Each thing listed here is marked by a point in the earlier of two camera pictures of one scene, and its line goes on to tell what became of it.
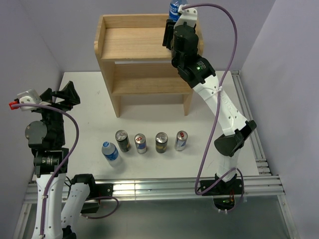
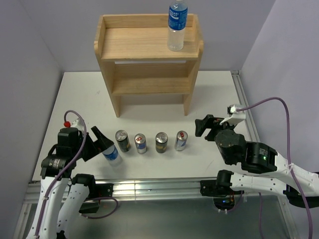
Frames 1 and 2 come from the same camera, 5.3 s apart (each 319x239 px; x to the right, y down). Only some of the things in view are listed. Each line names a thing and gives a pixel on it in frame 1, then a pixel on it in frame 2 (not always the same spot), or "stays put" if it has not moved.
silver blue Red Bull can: [181, 140] stays put
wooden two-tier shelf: [130, 47] stays put
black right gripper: [168, 33] -> [214, 123]
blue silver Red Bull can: [140, 140] stays put
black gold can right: [161, 139] stays put
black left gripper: [66, 104] -> [101, 144]
